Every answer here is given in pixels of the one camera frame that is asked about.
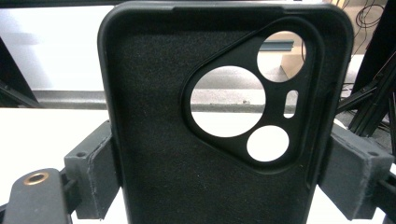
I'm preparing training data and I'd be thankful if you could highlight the black diagonal frame strut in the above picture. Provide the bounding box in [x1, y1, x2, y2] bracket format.
[0, 36, 43, 109]
[335, 57, 396, 139]

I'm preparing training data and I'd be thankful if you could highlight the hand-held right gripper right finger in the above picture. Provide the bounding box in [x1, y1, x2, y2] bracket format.
[317, 122, 396, 222]

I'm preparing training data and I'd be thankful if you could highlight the white cabinet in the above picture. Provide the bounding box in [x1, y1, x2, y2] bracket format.
[0, 5, 107, 92]

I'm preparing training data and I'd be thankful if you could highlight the black phone case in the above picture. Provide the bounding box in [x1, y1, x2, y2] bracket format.
[96, 0, 355, 224]

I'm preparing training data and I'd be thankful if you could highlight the hanging black cables bundle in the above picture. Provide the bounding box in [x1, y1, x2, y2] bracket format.
[354, 2, 387, 31]

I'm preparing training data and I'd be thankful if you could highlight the black curtain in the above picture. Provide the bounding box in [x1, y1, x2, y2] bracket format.
[353, 0, 396, 96]

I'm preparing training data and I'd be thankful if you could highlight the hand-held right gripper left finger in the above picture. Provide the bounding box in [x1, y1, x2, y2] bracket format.
[63, 119, 121, 220]

